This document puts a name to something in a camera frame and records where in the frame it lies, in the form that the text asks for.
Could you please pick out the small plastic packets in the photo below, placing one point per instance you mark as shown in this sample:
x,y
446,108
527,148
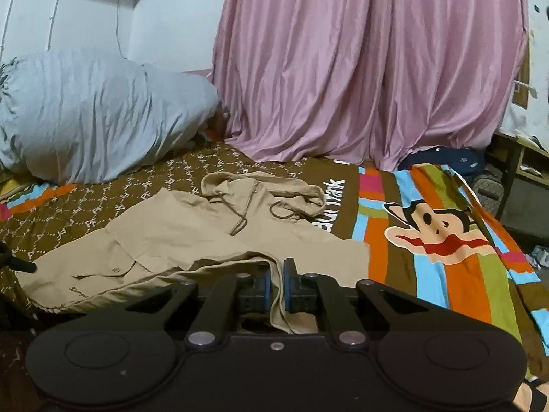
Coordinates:
x,y
538,257

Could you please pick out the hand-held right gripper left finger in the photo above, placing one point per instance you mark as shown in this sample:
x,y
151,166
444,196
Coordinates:
x,y
267,288

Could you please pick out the pink curtain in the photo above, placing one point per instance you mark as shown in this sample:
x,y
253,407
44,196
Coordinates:
x,y
351,60

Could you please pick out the grey patterned bag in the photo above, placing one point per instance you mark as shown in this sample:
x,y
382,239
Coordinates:
x,y
489,189

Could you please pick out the grey-blue pillow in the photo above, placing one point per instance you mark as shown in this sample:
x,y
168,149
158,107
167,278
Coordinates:
x,y
90,111

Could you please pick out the person's foot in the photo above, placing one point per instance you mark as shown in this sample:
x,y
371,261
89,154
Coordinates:
x,y
531,398

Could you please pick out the wooden wall frame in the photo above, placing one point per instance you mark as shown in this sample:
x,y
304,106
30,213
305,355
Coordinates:
x,y
521,88

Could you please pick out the colourful printed blanket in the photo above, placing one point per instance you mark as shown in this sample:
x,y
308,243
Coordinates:
x,y
450,283

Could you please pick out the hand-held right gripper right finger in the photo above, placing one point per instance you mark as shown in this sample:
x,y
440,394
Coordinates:
x,y
287,288

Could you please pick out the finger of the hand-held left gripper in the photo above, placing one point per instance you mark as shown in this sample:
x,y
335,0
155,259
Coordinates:
x,y
21,265

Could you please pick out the beige hooded jacket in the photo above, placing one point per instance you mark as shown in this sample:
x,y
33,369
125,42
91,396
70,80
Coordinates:
x,y
180,231

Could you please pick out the wooden shelf unit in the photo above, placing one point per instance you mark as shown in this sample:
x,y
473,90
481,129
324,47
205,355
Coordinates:
x,y
521,158

